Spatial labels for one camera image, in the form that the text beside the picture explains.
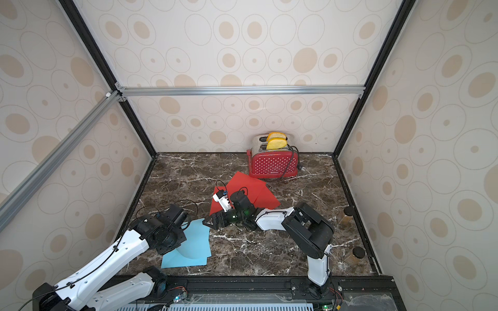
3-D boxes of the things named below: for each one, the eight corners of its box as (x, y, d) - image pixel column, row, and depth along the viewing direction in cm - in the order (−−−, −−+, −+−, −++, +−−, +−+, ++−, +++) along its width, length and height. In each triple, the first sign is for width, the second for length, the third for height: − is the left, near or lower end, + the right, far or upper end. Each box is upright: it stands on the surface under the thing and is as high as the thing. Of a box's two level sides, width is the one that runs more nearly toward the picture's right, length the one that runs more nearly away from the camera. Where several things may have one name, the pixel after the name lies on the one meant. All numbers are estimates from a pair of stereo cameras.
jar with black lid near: (344, 263, 82) (353, 255, 74) (345, 252, 85) (355, 244, 77) (354, 267, 81) (364, 260, 73) (355, 256, 83) (366, 249, 76)
